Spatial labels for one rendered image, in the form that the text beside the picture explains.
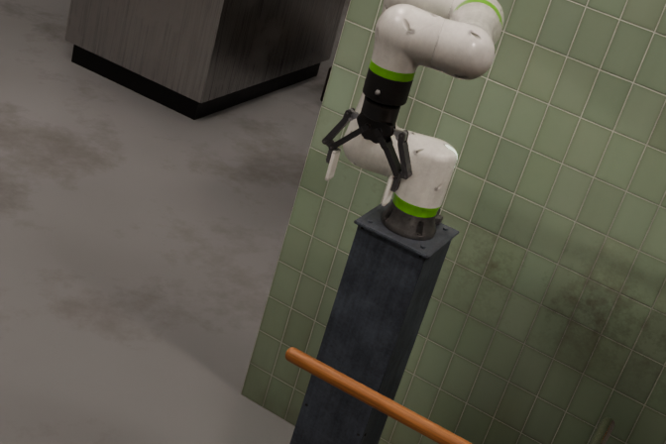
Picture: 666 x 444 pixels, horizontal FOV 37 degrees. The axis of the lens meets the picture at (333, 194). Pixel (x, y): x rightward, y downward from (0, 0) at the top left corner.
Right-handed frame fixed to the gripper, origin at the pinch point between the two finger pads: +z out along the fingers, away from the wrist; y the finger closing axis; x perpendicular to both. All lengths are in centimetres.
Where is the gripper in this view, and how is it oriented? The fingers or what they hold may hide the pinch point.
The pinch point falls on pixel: (358, 186)
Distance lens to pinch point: 210.8
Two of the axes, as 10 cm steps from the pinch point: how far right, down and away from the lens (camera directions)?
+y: -8.7, -3.9, 3.0
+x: -4.3, 3.0, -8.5
